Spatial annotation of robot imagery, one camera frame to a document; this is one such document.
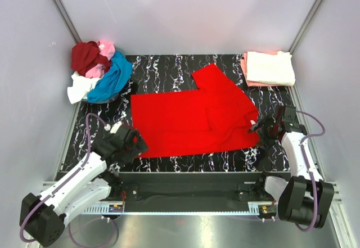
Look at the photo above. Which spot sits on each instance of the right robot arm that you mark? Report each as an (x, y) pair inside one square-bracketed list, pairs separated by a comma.
[(305, 198)]

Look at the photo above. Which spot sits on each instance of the left aluminium corner post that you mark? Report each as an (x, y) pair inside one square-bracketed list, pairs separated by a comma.
[(67, 20)]

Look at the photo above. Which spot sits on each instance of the right aluminium corner post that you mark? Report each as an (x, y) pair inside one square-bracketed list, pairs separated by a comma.
[(315, 7)]

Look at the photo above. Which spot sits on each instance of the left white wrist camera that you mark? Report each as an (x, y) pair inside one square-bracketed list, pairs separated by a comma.
[(114, 127)]

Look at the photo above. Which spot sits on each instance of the pink t shirt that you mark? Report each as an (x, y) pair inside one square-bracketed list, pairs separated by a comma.
[(107, 50)]

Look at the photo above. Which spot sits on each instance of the aluminium corner post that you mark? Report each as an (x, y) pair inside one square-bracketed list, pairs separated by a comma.
[(67, 20), (315, 7)]

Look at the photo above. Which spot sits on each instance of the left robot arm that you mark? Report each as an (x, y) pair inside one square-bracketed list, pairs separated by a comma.
[(45, 216)]

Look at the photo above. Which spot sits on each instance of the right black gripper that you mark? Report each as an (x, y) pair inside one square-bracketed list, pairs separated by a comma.
[(262, 129)]

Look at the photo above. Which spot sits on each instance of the folded salmon t shirt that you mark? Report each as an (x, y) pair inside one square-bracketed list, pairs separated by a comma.
[(250, 83)]

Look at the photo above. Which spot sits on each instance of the blue t shirt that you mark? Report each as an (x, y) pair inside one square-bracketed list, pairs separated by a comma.
[(113, 81)]

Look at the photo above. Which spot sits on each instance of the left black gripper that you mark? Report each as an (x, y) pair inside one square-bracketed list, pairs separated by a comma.
[(134, 144)]

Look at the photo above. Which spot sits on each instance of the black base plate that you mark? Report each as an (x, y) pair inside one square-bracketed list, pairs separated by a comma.
[(188, 192)]

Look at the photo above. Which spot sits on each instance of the folded white t shirt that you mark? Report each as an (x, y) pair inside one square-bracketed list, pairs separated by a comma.
[(269, 68)]

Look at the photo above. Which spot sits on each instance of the bright red t shirt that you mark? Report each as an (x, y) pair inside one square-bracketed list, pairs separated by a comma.
[(214, 117)]

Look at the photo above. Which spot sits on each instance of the dark red t shirt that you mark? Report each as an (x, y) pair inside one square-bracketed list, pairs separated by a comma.
[(85, 56)]

